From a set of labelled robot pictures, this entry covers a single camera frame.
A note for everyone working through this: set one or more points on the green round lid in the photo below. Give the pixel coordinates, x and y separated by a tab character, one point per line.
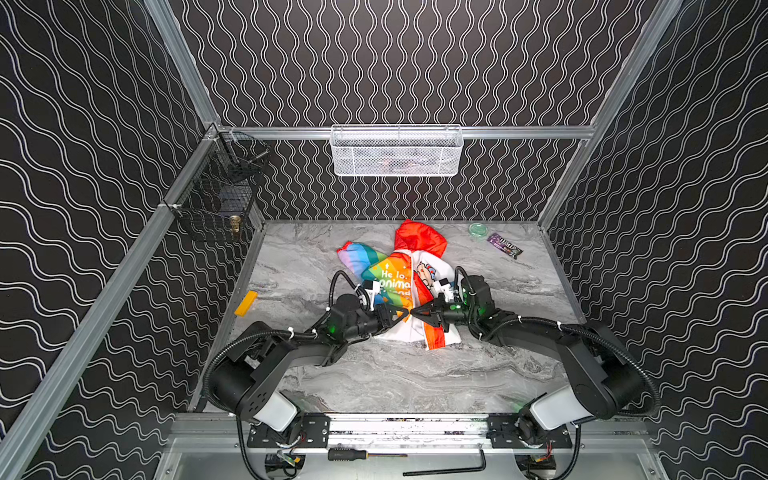
478	230

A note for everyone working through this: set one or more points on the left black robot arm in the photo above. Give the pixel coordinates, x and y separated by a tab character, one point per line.
244	376

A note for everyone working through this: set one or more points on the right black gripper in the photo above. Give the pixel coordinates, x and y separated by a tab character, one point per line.
440	312

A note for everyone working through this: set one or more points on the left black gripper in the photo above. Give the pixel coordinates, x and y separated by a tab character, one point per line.
383	315

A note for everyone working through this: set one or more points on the black handled screwdriver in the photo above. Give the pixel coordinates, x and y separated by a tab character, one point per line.
348	454

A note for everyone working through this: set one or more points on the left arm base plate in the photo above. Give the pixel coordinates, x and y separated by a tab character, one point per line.
307	430

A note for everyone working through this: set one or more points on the yellow block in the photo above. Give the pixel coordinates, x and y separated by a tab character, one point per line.
246	304

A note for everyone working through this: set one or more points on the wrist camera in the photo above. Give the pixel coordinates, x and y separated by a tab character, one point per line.
444	287
372	294

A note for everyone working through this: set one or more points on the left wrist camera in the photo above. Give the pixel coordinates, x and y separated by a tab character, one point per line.
372	294

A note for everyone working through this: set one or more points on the purple snack wrapper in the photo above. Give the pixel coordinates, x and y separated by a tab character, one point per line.
504	245

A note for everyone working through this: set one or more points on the brass fitting in basket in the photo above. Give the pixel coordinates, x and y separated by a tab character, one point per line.
235	224

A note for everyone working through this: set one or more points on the black allen key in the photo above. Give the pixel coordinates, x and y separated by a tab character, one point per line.
451	471

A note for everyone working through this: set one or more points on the white mesh wall basket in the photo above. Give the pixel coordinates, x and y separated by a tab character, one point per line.
408	150

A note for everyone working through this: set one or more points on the black wire wall basket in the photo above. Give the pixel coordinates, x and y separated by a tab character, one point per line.
224	185

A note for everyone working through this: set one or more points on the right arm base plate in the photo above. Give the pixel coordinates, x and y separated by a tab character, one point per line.
509	431

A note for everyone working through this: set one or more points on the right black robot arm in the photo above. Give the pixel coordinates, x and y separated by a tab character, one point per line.
604	379

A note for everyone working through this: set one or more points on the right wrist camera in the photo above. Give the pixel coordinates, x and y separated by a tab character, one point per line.
444	287

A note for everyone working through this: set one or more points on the rainbow kids zip jacket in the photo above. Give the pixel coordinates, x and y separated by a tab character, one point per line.
412	274

